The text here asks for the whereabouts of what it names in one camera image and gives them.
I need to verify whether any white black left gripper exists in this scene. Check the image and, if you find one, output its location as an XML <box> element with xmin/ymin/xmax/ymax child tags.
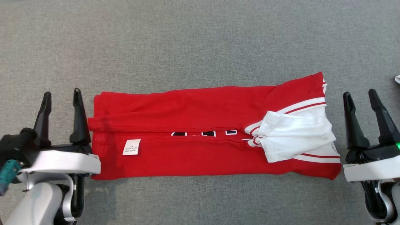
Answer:
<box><xmin>19</xmin><ymin>88</ymin><xmax>101</xmax><ymax>175</ymax></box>

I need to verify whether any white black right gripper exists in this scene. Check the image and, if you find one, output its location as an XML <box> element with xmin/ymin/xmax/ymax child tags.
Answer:
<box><xmin>343</xmin><ymin>89</ymin><xmax>400</xmax><ymax>182</ymax></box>

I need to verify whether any red white basketball jersey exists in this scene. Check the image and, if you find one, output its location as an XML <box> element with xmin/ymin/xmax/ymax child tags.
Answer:
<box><xmin>87</xmin><ymin>72</ymin><xmax>342</xmax><ymax>181</ymax></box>

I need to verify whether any teal cable connector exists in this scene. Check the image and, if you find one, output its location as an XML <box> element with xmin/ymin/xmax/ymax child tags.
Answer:
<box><xmin>0</xmin><ymin>159</ymin><xmax>22</xmax><ymax>196</ymax></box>

